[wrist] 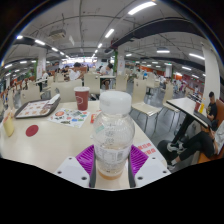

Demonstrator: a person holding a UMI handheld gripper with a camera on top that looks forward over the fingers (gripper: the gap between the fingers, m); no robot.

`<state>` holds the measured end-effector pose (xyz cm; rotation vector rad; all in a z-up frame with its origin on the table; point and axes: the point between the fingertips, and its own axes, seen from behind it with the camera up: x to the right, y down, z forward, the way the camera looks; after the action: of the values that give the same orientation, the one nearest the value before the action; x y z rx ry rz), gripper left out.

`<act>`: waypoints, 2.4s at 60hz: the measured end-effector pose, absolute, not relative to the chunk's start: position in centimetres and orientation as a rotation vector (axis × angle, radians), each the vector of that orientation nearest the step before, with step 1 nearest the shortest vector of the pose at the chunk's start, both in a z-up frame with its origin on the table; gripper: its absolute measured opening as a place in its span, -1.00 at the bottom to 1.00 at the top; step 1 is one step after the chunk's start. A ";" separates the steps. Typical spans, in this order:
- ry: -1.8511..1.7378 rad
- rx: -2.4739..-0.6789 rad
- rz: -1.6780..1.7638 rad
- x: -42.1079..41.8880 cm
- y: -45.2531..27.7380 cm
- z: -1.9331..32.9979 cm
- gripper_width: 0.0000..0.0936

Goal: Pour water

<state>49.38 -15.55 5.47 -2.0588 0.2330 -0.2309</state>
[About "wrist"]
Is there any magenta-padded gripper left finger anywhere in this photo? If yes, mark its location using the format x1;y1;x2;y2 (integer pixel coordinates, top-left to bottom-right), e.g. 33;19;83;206
54;144;98;189

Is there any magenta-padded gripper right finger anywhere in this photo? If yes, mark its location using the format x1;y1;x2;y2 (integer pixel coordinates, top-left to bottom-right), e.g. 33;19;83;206
127;144;172;189

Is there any clear plastic drink bottle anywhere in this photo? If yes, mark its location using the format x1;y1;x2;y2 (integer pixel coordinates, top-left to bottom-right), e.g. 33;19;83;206
91;90;136;181

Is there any red and white table notice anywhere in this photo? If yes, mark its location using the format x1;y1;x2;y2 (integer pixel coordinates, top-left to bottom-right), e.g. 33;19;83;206
136;141;158;158

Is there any person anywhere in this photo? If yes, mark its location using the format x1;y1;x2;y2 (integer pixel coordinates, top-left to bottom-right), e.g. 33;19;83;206
68;62;84;82
165;119;224;168
204;91;220;123
99;63;114;89

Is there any colourful printed flyer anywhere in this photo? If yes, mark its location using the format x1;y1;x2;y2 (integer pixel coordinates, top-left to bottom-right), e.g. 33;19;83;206
47;107;92;129

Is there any flat round red coaster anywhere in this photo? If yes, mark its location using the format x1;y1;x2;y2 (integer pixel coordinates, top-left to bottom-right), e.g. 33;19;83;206
25;124;40;138

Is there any red paper cup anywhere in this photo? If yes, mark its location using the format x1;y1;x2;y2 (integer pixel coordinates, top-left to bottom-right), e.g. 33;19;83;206
73;86;91;112

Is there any white neighbouring table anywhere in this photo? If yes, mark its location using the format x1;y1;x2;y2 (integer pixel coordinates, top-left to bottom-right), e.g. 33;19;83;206
165;96;214;144

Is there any dark food tray with liner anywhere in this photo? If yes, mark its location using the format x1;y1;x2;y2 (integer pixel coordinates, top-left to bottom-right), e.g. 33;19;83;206
13;97;62;120

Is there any pale yellow plastic cup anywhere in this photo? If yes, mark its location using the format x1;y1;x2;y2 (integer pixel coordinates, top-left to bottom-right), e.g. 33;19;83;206
2;111;16;138

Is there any beige chair with metal legs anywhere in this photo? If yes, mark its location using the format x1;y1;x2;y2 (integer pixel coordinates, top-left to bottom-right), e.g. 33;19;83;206
130;78;163;131

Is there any beige chair with oval hole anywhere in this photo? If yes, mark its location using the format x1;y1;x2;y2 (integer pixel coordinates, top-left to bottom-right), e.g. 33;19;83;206
19;85;42;105
53;79;84;103

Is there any group of beige chairs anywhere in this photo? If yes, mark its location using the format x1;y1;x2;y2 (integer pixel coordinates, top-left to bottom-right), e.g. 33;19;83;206
6;68;188;104

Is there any ceiling air conditioner unit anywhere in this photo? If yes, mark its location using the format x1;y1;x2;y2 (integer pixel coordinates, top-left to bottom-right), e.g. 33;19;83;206
48;29;68;40

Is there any group of ceiling lights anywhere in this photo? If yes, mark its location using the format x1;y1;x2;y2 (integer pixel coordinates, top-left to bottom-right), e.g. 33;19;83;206
0;1;209;81

